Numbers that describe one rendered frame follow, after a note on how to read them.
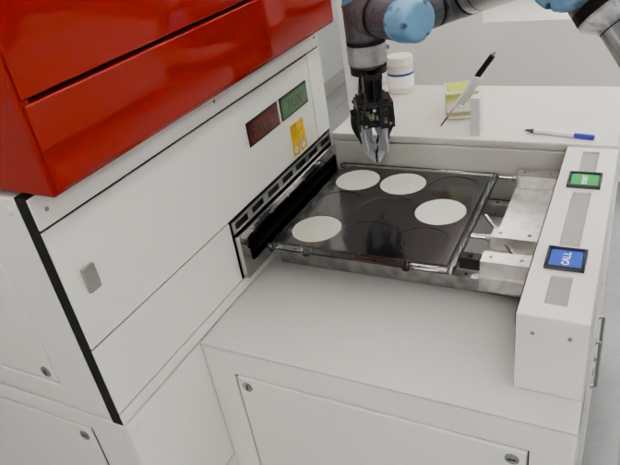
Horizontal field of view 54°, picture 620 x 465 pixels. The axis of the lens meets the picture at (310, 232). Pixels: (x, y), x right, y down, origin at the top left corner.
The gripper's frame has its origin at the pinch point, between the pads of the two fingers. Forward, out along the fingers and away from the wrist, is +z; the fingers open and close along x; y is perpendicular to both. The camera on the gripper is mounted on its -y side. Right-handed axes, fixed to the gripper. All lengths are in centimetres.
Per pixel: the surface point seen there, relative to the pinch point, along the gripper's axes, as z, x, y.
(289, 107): -12.2, -16.6, -3.8
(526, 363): 10, 12, 56
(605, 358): 97, 72, -27
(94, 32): -41, -37, 42
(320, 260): 13.4, -15.1, 16.5
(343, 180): 7.3, -7.2, -5.4
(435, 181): 7.4, 12.1, 2.0
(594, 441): 97, 54, 4
